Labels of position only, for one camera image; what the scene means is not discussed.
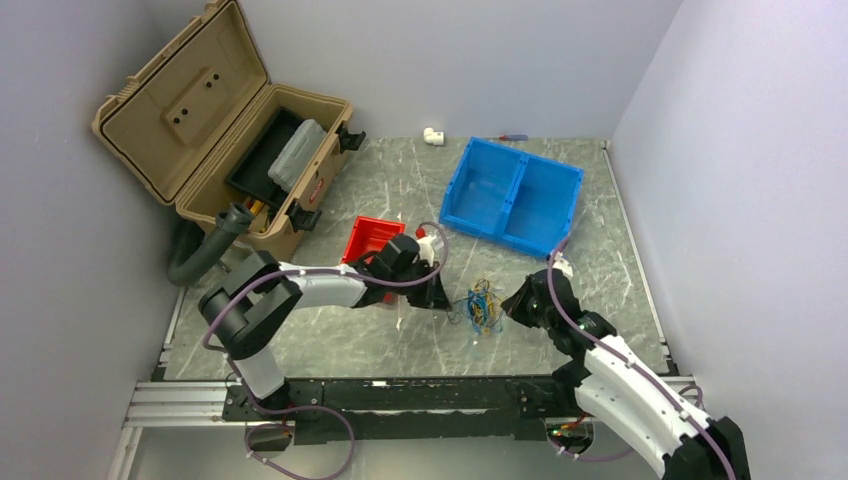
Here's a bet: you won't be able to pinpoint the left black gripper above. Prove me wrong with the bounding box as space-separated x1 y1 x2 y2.
388 260 452 312

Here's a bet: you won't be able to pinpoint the black thin cable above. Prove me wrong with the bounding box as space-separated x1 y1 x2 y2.
445 278 495 329

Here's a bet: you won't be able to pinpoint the blue thin cable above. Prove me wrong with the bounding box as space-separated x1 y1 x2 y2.
462 284 506 340

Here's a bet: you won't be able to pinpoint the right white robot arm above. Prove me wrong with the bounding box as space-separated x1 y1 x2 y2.
502 269 751 479

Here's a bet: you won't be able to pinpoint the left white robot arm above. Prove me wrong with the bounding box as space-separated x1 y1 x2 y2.
198 234 451 420

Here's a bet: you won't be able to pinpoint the white pipe elbow fitting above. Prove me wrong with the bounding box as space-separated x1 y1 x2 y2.
422 127 445 146

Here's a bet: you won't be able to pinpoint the red small plastic bin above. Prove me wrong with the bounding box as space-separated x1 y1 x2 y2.
341 216 406 263

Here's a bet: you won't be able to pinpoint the blue double plastic bin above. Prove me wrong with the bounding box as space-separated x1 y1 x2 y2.
439 137 584 258

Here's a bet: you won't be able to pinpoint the grey plastic organizer box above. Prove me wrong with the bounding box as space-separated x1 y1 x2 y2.
268 119 326 192

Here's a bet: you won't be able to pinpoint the yellow tools in case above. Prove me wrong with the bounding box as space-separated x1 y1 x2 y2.
244 196 278 233

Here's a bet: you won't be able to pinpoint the black tray in case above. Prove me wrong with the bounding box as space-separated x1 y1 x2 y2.
226 107 305 209

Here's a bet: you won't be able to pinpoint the tan open tool case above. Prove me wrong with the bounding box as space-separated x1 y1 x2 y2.
92 1 364 260

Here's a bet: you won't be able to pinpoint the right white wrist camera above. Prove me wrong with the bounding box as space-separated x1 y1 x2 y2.
553 252 574 280

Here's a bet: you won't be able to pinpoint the grey corrugated hose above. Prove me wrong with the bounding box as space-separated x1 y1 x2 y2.
166 203 256 288

